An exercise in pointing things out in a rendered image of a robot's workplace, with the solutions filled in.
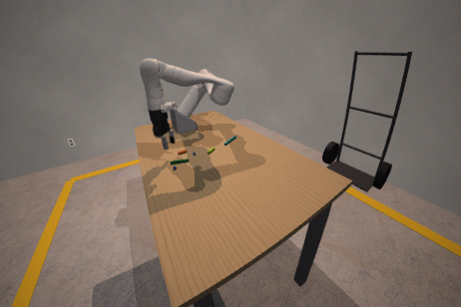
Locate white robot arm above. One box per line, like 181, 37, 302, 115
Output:
140, 59, 234, 118

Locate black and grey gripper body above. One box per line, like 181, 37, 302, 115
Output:
147, 96, 176, 137

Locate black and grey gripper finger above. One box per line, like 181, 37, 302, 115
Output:
168, 130, 176, 144
156, 136, 169, 150

